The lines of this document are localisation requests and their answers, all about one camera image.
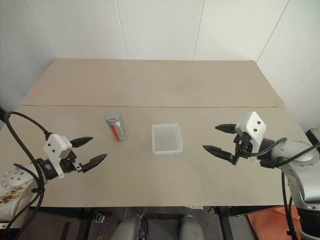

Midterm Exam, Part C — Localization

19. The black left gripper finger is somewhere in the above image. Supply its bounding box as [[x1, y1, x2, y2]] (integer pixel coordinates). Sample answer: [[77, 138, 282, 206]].
[[69, 136, 94, 149], [80, 153, 109, 173]]

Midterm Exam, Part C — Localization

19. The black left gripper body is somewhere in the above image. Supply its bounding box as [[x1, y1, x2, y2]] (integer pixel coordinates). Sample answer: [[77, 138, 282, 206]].
[[59, 149, 85, 175]]

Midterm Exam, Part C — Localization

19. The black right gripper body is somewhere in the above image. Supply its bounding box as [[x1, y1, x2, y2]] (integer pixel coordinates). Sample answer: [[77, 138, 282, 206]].
[[231, 131, 256, 166]]

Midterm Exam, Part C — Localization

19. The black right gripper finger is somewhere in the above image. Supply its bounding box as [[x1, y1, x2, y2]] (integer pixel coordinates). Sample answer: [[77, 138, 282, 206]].
[[214, 123, 237, 135], [202, 145, 235, 163]]

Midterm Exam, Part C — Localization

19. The silver and red can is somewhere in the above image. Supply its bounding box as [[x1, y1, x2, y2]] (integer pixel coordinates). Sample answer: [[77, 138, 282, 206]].
[[104, 109, 129, 142]]

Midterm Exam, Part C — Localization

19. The clear plastic tray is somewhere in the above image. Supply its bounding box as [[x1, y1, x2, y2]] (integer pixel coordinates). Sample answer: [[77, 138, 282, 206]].
[[151, 122, 183, 155]]

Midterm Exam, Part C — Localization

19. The orange brown board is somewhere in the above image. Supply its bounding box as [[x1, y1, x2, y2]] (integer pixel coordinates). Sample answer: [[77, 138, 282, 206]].
[[246, 206, 301, 240]]

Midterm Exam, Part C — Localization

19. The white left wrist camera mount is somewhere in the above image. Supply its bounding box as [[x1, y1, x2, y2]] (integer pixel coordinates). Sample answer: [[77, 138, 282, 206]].
[[43, 134, 73, 179]]

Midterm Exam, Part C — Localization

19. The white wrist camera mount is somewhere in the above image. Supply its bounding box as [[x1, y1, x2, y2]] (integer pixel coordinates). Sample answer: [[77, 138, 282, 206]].
[[235, 111, 268, 165], [43, 134, 73, 179]]

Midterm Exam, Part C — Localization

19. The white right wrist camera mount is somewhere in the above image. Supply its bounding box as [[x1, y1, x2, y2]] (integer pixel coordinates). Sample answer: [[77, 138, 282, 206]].
[[235, 111, 268, 165]]

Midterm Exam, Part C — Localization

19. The black table frame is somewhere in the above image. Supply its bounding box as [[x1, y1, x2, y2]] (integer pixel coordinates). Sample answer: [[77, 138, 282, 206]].
[[27, 204, 298, 240]]

